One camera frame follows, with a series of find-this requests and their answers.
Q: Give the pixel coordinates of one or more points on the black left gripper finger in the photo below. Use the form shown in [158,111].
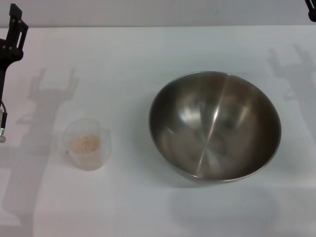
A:
[13,29]

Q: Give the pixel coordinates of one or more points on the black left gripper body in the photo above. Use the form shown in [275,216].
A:
[2,74]

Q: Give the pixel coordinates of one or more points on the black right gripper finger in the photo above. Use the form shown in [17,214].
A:
[313,7]

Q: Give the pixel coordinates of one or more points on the white rice grains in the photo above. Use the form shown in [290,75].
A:
[84,144]

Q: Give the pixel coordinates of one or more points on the translucent plastic measuring cup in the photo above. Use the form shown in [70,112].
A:
[85,161]

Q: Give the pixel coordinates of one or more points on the stainless steel mixing bowl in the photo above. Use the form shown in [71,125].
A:
[214,128]

